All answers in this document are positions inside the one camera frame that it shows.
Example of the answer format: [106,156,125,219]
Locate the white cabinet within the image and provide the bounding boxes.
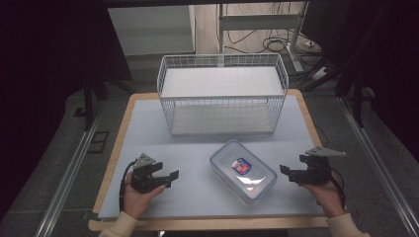
[108,4,198,57]

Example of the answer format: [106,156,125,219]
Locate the white power strip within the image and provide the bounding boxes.
[308,66,330,82]

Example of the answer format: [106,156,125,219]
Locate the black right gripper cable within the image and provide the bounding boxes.
[328,168,348,210]

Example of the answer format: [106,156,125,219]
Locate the black stand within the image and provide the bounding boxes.
[300,55,377,128]
[73,77,136,132]

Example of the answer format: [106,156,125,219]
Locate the white wire basket rack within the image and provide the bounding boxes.
[156,52,291,137]

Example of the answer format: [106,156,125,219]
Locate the person's left hand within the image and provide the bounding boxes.
[122,172,168,220]

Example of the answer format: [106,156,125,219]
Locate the clear plastic lidded container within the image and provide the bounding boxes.
[209,138,279,206]

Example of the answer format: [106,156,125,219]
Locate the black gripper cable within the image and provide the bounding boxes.
[119,159,137,212]
[328,168,348,210]

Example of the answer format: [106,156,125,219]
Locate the person's right hand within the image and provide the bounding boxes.
[299,179,346,218]

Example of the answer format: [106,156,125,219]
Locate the light blue table mat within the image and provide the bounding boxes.
[97,94,326,221]

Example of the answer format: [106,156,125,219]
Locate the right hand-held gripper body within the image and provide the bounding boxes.
[297,145,348,186]

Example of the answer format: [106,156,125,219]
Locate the black floor cables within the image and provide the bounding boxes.
[215,2,327,83]

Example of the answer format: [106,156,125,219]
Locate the white metal desk frame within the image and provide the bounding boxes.
[216,1,310,74]

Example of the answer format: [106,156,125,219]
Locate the metal floor rail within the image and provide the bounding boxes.
[34,98,108,237]
[337,95,419,237]

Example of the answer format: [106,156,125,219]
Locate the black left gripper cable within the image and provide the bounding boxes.
[119,159,137,212]

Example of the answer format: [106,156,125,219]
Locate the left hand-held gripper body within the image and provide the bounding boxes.
[130,152,158,195]

